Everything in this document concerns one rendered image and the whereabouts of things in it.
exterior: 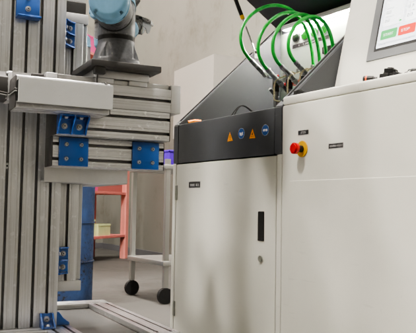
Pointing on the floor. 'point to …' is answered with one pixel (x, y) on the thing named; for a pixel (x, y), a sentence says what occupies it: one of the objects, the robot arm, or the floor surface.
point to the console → (358, 199)
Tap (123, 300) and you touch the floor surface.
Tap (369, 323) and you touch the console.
